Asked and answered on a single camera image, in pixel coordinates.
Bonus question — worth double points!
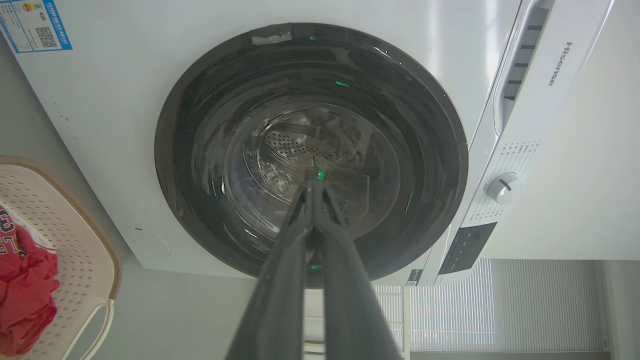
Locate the red jersey garment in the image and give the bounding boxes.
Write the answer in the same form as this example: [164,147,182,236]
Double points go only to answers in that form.
[0,203,60,357]

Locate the blue energy label sticker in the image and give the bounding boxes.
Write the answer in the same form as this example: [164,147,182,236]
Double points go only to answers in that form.
[0,0,73,54]

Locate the dark round washing machine door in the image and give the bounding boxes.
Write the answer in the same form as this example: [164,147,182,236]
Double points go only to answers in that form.
[154,22,469,289]

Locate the white window blinds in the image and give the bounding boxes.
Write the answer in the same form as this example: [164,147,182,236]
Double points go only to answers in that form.
[372,258,610,353]

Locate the white washing machine dial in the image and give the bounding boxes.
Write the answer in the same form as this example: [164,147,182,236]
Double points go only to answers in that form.
[486,172,526,205]

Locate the white Hisense washing machine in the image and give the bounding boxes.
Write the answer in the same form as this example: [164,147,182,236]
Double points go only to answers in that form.
[0,0,640,287]

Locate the cream perforated laundry basket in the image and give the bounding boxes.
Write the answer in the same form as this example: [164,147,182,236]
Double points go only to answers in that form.
[0,155,123,360]

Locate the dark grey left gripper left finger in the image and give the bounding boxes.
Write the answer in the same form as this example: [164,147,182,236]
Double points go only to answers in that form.
[224,180,315,360]

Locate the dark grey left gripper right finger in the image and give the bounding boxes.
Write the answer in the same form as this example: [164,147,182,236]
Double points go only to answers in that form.
[312,180,402,360]

